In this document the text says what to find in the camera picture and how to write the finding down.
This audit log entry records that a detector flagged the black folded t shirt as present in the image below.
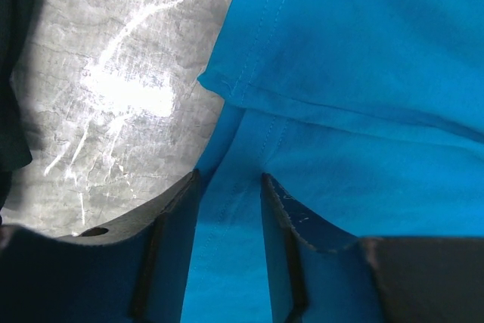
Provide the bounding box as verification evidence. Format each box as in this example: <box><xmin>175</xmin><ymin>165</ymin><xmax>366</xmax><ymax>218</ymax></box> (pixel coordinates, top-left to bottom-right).
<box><xmin>1</xmin><ymin>0</ymin><xmax>36</xmax><ymax>205</ymax></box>

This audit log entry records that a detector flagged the teal t shirt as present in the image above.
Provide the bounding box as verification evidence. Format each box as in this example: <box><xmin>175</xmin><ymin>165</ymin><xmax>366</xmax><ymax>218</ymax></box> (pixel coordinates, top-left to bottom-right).
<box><xmin>181</xmin><ymin>0</ymin><xmax>483</xmax><ymax>322</ymax></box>

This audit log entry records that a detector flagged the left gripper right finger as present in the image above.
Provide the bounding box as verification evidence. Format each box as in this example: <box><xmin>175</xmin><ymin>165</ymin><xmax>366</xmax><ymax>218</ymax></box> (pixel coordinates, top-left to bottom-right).
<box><xmin>261</xmin><ymin>174</ymin><xmax>483</xmax><ymax>322</ymax></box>

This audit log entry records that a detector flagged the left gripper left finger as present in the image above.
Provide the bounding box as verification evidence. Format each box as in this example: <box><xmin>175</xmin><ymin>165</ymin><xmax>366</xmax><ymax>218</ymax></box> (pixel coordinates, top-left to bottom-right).
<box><xmin>1</xmin><ymin>170</ymin><xmax>201</xmax><ymax>322</ymax></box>

